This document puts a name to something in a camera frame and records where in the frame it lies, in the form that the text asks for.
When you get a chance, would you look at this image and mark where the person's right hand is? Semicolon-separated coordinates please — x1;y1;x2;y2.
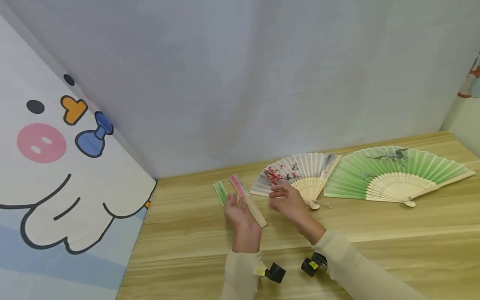
268;183;327;245

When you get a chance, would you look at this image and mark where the person's left hand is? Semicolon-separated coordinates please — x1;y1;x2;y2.
224;193;263;254

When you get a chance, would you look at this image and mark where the person's right forearm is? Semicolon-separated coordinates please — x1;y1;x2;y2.
312;228;429;300

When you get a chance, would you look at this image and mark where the person's left forearm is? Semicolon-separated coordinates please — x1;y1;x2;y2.
220;249;268;300

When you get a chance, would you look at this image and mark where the folded pink fan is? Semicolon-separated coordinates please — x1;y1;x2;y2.
229;174;268;229

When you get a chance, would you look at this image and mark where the folded green fan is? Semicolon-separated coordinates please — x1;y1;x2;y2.
213;181;230;208

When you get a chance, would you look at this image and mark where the open white floral fan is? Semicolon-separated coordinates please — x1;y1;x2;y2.
250;152;342;210

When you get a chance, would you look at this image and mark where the black wrist band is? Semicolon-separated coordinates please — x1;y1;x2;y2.
300;252;329;278
253;262;287;285

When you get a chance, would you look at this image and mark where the open green fan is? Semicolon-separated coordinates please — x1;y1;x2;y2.
323;145;476;208

